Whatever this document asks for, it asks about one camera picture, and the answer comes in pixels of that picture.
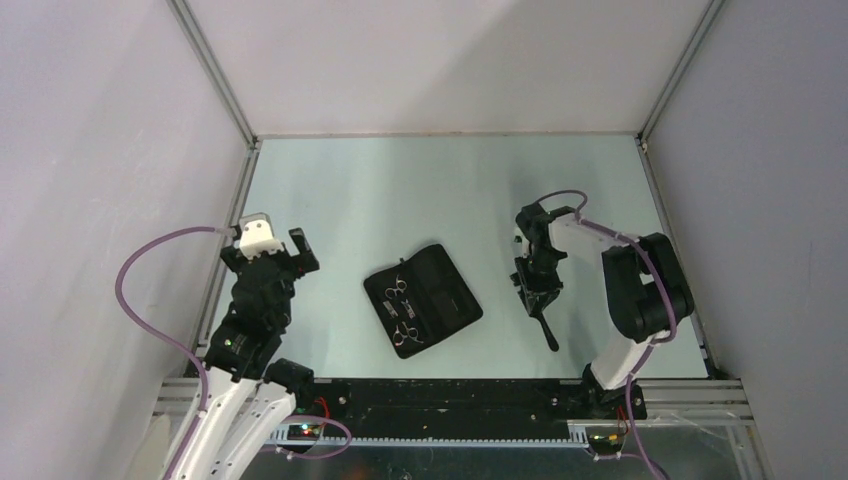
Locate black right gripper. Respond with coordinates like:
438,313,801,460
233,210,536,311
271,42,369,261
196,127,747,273
516,247,565,311

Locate black tapered comb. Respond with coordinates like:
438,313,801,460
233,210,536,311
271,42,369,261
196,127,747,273
510,258,563,352

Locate silver straight scissors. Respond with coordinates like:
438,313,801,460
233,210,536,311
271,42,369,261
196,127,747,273
382,275,418,319

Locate silver thinning scissors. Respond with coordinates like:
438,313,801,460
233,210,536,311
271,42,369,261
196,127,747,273
391,322,423,347

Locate black zip tool case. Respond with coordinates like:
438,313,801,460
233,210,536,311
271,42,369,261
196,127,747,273
363,243,483,359

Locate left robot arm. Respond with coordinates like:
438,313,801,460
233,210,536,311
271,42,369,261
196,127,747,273
161,220,320,479

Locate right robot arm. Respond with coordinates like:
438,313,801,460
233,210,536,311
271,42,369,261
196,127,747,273
511,202,694,418

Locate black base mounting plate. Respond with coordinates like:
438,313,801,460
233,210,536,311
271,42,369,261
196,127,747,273
298,379,647,439

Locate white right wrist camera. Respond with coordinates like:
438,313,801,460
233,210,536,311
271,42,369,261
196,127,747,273
512,227,526,257

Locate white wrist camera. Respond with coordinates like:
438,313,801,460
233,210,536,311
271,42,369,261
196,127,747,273
237,212,285,260
512,227,526,257

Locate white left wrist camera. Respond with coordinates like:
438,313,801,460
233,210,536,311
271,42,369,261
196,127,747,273
237,212,285,260

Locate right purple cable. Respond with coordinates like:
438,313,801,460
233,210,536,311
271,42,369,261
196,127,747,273
535,190,678,480

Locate purple cable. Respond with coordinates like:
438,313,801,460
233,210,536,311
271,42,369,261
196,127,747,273
535,190,678,480
115,226,240,480

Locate aluminium right table rail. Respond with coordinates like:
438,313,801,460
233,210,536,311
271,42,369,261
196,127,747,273
634,134,722,380

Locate aluminium table rail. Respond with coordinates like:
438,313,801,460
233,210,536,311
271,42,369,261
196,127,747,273
178,142,261,379
634,134,722,380

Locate aluminium left table rail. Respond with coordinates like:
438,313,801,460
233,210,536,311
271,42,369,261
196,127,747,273
178,142,261,379

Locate grey slotted cable duct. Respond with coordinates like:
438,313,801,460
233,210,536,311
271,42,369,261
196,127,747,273
264,424,589,448

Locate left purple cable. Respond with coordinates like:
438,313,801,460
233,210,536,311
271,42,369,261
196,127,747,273
115,226,240,480

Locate aluminium left corner post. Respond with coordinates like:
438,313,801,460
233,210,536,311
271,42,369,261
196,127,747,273
166,0,258,149

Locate aluminium corner frame post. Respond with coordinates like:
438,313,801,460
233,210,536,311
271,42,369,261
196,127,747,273
637,0,727,144

